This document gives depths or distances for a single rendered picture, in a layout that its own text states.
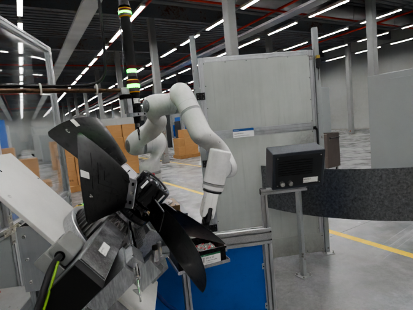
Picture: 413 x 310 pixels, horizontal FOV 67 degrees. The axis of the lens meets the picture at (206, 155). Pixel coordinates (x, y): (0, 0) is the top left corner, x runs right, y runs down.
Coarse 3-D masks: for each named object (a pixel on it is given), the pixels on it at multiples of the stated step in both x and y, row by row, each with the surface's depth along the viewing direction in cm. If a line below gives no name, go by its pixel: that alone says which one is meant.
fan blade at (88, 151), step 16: (80, 144) 75; (80, 160) 73; (96, 160) 79; (112, 160) 86; (80, 176) 71; (96, 176) 77; (112, 176) 84; (128, 176) 93; (96, 192) 76; (112, 192) 84; (96, 208) 75; (112, 208) 84
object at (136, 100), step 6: (120, 0) 106; (126, 0) 106; (120, 6) 109; (126, 6) 109; (132, 96) 109; (138, 96) 110; (132, 102) 109; (138, 102) 110; (138, 108) 110; (138, 120) 110
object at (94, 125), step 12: (84, 120) 109; (96, 120) 114; (48, 132) 97; (60, 132) 100; (84, 132) 105; (96, 132) 108; (108, 132) 112; (60, 144) 98; (72, 144) 100; (96, 144) 105; (108, 144) 108; (120, 156) 107
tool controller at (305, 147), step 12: (300, 144) 158; (312, 144) 157; (276, 156) 148; (288, 156) 148; (300, 156) 149; (312, 156) 150; (324, 156) 151; (276, 168) 150; (288, 168) 150; (300, 168) 151; (312, 168) 152; (276, 180) 152; (288, 180) 153; (300, 180) 153; (312, 180) 154
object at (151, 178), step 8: (144, 176) 100; (152, 176) 108; (152, 184) 99; (160, 184) 107; (136, 192) 99; (144, 192) 98; (152, 192) 99; (160, 192) 100; (168, 192) 105; (136, 200) 99; (144, 200) 99; (152, 200) 99; (160, 200) 101; (136, 208) 100; (144, 208) 101; (128, 216) 97; (136, 216) 98; (144, 216) 103; (144, 224) 102
